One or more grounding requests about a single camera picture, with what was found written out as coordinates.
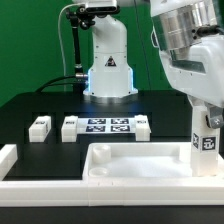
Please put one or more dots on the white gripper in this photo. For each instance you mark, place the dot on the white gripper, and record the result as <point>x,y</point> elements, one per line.
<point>204,79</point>

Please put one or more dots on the white desk tabletop tray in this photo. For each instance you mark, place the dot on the white desk tabletop tray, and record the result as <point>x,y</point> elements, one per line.
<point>165,160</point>

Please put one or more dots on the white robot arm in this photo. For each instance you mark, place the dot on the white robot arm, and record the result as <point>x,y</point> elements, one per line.
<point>188,36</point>

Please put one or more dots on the fiducial marker sheet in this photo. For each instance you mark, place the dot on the fiducial marker sheet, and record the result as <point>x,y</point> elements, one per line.
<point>105,125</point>

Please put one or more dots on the white U-shaped fence frame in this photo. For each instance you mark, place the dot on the white U-shaped fence frame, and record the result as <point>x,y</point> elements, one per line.
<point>103,191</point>

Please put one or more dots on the overhead camera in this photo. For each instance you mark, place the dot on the overhead camera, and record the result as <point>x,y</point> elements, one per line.
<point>99,7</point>

